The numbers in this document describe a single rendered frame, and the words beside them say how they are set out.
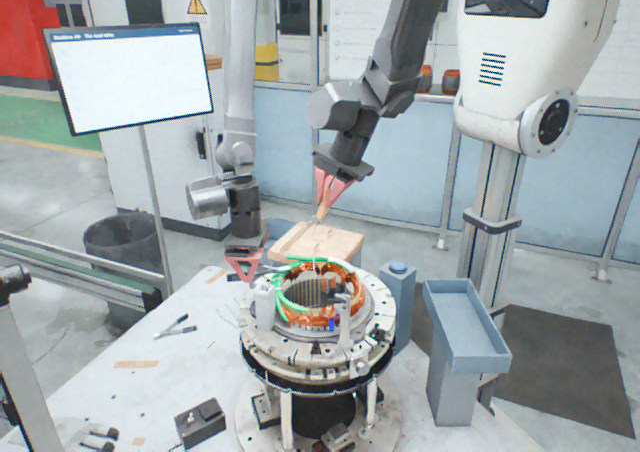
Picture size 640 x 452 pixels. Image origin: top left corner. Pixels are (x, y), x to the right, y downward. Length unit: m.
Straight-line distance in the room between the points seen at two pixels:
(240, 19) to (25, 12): 3.65
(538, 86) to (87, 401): 1.23
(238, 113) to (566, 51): 0.60
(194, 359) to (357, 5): 2.35
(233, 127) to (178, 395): 0.71
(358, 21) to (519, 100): 2.16
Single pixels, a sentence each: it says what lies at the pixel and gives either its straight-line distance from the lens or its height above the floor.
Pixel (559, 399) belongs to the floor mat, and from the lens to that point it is 2.45.
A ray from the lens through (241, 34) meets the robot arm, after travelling 0.87.
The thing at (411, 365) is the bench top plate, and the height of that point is 0.78.
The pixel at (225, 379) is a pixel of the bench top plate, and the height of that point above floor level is 0.78.
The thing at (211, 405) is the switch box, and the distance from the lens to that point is 1.13.
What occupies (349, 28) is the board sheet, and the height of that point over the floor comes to 1.45.
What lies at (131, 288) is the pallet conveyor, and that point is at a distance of 1.69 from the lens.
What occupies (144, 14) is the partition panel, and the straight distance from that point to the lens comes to 4.01.
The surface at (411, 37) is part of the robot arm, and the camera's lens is 0.64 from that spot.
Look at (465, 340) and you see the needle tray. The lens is 1.01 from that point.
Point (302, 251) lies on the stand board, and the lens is 1.17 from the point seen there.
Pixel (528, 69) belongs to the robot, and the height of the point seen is 1.54.
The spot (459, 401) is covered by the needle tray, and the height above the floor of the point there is 0.86.
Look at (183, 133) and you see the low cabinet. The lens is 3.20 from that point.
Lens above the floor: 1.68
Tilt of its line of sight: 26 degrees down
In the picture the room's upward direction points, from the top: straight up
